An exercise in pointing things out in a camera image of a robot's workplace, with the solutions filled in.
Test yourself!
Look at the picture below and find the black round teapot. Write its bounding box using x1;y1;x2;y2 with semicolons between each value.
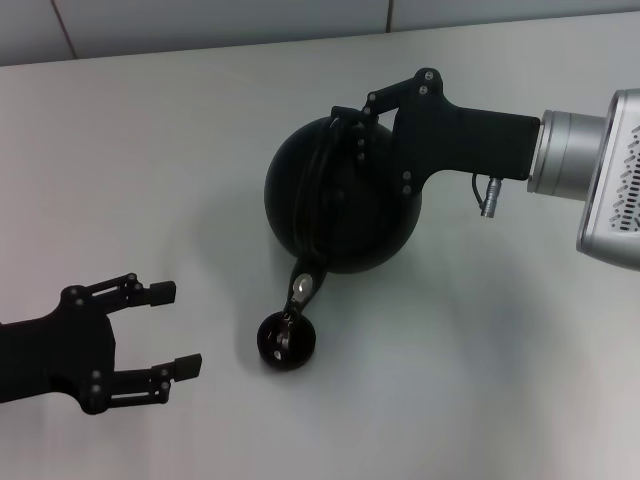
263;113;424;332

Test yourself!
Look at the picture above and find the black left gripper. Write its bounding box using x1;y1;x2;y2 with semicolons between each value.
0;272;204;416

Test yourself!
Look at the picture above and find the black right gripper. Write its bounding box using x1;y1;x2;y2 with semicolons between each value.
331;67;543;199

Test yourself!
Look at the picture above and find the small black teacup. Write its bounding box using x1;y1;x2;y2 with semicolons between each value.
256;310;318;373

